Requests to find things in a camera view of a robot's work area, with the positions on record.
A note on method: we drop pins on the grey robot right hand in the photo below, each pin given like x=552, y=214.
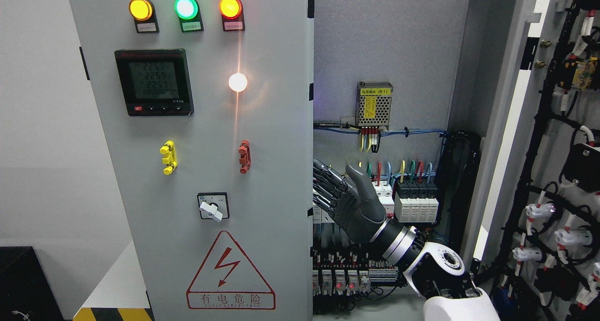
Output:
x=350, y=201

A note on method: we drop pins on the grey cabinet door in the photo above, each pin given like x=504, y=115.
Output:
x=246, y=85
x=529, y=86

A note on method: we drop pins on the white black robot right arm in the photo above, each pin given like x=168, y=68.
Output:
x=436, y=272

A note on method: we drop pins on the white socket breaker row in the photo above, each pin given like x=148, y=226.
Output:
x=384, y=193

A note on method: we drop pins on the black white surge protector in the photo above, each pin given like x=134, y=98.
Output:
x=416, y=202

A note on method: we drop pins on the relay terminal row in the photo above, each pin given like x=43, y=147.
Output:
x=350, y=271

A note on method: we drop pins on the perforated metal power supply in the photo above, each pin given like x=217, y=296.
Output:
x=373, y=104

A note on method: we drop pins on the red electric warning sticker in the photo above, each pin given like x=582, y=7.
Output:
x=228, y=279

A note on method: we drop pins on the red indicator light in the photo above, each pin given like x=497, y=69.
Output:
x=232, y=15

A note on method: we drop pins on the black digital power meter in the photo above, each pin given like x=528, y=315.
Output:
x=155, y=82

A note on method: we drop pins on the green indicator light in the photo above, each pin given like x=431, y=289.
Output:
x=189, y=15

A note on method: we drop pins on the yellow indicator light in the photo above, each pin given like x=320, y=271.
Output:
x=144, y=16

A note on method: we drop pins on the red terminal post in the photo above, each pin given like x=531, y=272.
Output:
x=245, y=156

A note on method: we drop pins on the white rotary selector switch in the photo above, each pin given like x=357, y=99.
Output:
x=213, y=205

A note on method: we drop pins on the yellow terminal post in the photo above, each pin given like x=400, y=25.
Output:
x=169, y=158

